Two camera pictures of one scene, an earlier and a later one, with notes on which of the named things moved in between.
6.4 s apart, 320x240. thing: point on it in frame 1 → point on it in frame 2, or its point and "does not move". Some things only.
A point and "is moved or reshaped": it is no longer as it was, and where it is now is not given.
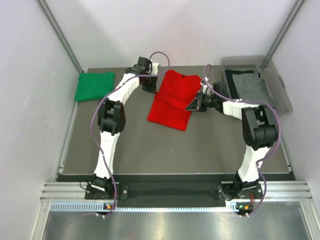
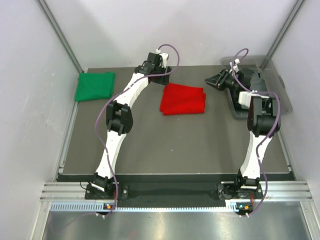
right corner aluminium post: (281, 35) does not move
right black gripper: (195, 105) → (217, 81)
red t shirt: (176, 92) is moved or reshaped
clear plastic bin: (256, 78) does not move
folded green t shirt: (94, 86) does not move
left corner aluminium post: (53, 22) does not move
